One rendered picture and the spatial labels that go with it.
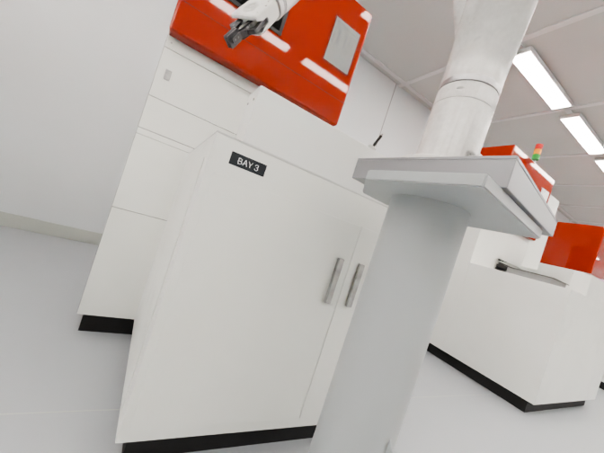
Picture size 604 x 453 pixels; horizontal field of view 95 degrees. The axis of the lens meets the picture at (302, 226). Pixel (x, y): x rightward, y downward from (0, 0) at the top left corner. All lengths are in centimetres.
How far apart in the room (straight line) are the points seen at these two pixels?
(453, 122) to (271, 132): 40
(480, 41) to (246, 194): 58
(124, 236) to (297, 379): 86
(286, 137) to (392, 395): 60
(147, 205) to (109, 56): 183
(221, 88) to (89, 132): 165
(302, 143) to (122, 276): 93
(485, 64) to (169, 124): 107
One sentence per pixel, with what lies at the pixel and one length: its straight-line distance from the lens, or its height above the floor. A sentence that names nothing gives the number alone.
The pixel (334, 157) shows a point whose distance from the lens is 80.
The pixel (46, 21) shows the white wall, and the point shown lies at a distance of 305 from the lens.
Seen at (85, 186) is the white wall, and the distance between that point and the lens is 282.
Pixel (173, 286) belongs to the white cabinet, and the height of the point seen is 45.
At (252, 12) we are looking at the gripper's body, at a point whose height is 117.
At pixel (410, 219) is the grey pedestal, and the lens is 57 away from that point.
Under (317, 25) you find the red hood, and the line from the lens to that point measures 160.
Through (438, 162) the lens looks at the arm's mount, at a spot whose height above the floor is 86.
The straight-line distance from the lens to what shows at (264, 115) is 72.
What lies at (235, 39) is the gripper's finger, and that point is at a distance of 91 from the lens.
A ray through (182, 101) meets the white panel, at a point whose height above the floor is 101.
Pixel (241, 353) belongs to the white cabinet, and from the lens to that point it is 82.
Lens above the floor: 67
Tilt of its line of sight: level
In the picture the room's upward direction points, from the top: 18 degrees clockwise
